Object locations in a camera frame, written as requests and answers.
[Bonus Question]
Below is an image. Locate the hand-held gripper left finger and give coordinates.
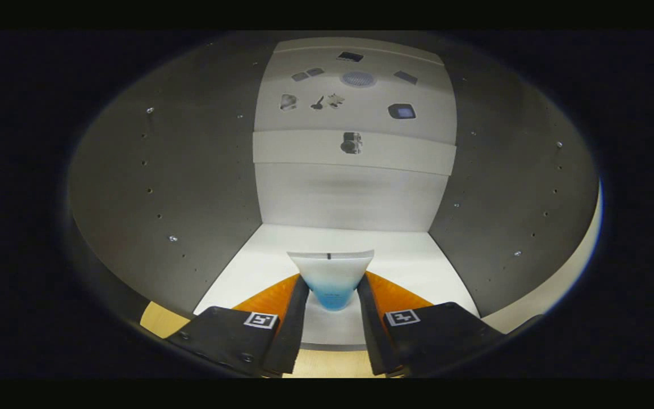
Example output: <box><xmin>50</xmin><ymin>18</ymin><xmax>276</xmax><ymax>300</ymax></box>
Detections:
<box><xmin>165</xmin><ymin>274</ymin><xmax>311</xmax><ymax>378</ymax></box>

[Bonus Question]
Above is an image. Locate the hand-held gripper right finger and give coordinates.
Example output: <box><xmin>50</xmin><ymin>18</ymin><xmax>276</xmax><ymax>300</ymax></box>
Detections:
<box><xmin>357</xmin><ymin>272</ymin><xmax>506</xmax><ymax>377</ymax></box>

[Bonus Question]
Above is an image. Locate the blue white cup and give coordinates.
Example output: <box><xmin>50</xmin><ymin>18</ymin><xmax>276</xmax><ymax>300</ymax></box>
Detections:
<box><xmin>286</xmin><ymin>250</ymin><xmax>375</xmax><ymax>312</ymax></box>

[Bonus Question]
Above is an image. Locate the grey cabinet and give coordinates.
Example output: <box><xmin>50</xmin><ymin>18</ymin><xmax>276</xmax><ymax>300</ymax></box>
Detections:
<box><xmin>66</xmin><ymin>35</ymin><xmax>600</xmax><ymax>353</ymax></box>

